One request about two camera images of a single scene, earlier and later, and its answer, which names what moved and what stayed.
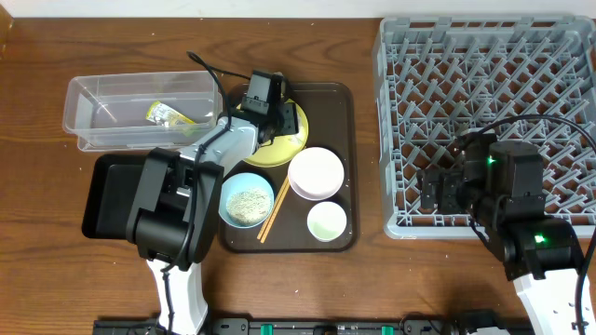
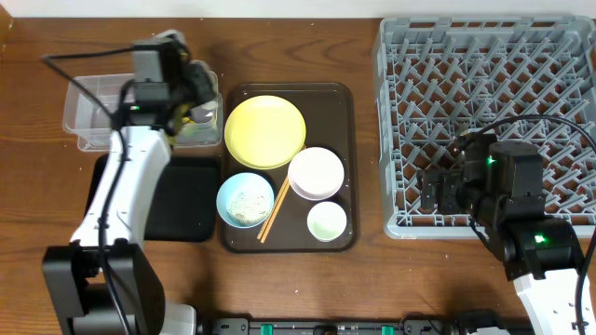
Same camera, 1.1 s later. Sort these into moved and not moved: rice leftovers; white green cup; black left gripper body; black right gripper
Moved: black left gripper body
Not moved: white green cup; black right gripper; rice leftovers
